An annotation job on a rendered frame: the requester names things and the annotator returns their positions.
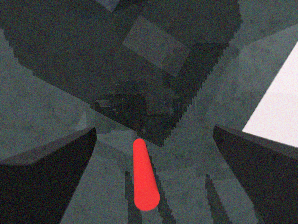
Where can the red peg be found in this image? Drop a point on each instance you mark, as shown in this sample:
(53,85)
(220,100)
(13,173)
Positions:
(146,194)

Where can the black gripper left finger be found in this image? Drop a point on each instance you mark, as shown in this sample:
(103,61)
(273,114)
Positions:
(36,186)

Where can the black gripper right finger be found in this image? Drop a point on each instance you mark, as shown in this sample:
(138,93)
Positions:
(266,169)

